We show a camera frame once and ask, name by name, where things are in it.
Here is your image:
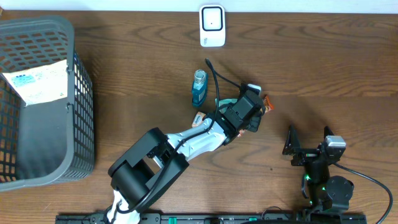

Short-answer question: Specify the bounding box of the white printed refill pouch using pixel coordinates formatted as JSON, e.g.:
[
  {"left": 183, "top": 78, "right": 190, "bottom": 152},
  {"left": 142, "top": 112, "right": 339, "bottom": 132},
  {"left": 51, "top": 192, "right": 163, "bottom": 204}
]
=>
[{"left": 2, "top": 60, "right": 68, "bottom": 106}]

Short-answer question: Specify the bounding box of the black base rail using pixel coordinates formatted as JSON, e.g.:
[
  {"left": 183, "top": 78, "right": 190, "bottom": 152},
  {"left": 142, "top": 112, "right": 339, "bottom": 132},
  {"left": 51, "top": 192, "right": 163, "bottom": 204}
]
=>
[{"left": 55, "top": 212, "right": 367, "bottom": 224}]

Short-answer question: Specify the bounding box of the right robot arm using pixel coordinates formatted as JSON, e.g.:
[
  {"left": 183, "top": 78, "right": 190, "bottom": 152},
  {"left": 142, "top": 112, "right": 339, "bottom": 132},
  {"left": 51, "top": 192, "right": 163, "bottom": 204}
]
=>
[{"left": 282, "top": 125, "right": 354, "bottom": 221}]

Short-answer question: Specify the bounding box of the blue mouthwash bottle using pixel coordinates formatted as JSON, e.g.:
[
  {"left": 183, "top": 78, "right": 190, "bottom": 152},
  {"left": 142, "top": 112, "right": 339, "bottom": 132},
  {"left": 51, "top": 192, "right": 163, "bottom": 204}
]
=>
[{"left": 192, "top": 70, "right": 208, "bottom": 107}]

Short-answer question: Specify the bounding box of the light blue wipes packet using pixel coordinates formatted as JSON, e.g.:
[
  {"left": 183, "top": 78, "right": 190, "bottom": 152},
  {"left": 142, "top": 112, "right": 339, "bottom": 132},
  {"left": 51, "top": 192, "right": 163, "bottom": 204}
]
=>
[{"left": 218, "top": 98, "right": 238, "bottom": 113}]

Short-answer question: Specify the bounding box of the small orange tissue pack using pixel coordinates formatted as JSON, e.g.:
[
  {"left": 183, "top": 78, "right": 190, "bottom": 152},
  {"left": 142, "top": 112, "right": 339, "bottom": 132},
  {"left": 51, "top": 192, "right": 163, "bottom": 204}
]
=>
[{"left": 192, "top": 111, "right": 206, "bottom": 128}]

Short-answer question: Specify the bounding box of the red Top chocolate bar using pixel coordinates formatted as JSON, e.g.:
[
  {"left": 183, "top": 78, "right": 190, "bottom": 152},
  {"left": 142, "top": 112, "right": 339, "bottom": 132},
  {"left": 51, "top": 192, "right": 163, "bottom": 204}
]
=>
[{"left": 238, "top": 95, "right": 274, "bottom": 138}]

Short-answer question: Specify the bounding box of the white barcode scanner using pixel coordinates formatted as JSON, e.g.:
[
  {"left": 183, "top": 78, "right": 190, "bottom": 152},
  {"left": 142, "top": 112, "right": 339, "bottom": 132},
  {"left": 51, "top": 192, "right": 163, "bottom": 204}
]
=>
[{"left": 199, "top": 4, "right": 226, "bottom": 47}]

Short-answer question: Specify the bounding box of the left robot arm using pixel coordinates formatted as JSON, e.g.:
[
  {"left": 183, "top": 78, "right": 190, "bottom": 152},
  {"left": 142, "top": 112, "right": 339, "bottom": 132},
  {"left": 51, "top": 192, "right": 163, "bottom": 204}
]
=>
[{"left": 105, "top": 90, "right": 267, "bottom": 223}]

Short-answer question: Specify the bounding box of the grey plastic mesh basket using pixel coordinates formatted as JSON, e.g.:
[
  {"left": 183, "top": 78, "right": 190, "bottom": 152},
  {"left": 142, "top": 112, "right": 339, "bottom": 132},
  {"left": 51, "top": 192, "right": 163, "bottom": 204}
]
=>
[{"left": 1, "top": 16, "right": 95, "bottom": 192}]

